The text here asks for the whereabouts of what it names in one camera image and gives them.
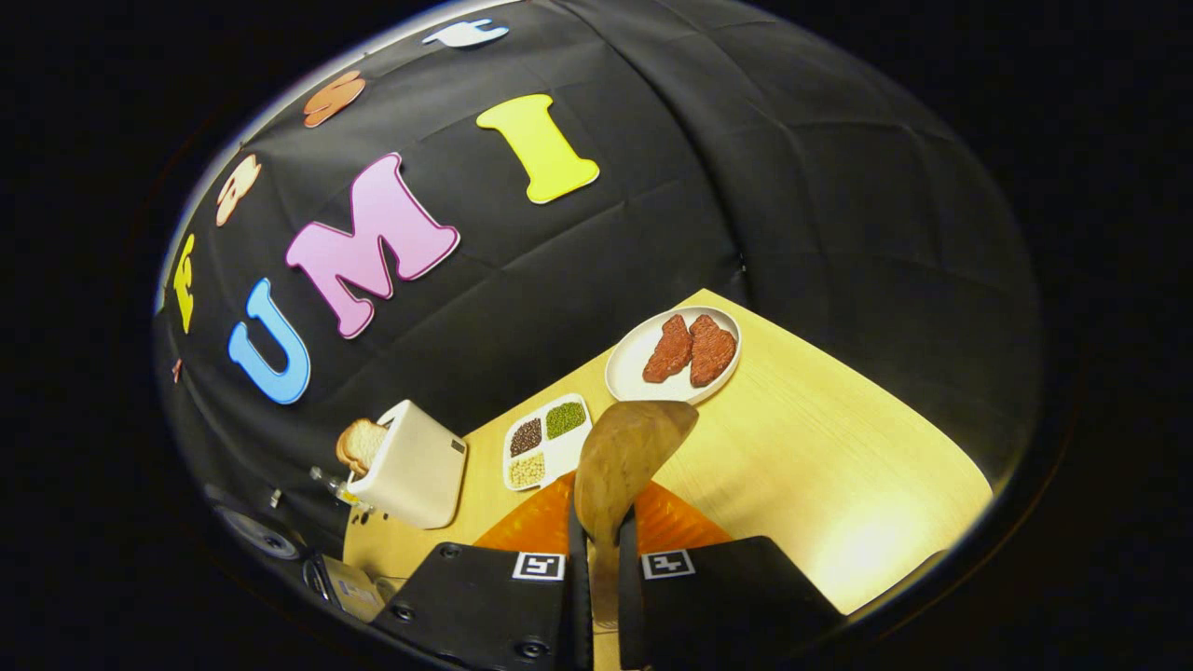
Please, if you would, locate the dark grey rice cooker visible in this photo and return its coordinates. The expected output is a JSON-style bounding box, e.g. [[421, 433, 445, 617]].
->
[[200, 480, 392, 623]]

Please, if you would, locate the white round plate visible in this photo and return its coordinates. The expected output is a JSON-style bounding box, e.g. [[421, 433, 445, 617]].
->
[[604, 306, 743, 404]]

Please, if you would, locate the black backdrop cloth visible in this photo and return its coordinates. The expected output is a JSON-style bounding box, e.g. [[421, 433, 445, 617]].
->
[[154, 0, 1040, 560]]

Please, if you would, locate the wooden spoon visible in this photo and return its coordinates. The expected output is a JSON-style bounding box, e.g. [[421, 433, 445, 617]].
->
[[573, 401, 700, 635]]

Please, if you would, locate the red meat piece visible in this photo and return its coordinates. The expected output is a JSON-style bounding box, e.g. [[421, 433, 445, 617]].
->
[[688, 314, 737, 388], [641, 314, 693, 384]]

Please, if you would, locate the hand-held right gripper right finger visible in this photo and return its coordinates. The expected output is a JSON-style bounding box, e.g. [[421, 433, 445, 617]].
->
[[617, 480, 844, 671]]

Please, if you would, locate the small glass bottle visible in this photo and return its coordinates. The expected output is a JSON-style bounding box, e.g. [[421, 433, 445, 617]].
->
[[310, 466, 374, 514]]

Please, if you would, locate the white toaster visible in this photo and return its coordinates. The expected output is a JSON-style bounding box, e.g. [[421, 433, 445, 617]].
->
[[347, 400, 469, 530]]

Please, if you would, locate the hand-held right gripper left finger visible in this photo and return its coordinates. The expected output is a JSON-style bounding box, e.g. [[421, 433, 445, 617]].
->
[[373, 471, 593, 671]]

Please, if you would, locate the toast slice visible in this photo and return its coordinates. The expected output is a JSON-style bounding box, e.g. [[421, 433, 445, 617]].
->
[[336, 418, 390, 478]]

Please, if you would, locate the white divided bean dish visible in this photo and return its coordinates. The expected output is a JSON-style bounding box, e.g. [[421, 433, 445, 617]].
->
[[502, 393, 594, 492]]

